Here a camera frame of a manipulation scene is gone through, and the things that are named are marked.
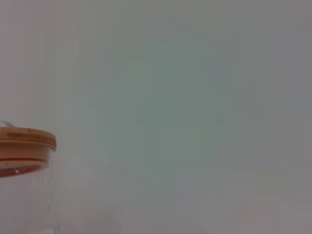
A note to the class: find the round wooden jar lid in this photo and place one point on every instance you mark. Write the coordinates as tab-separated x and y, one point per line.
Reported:
26	142

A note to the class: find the glass water dispenser jar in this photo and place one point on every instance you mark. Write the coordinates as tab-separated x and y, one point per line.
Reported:
22	200

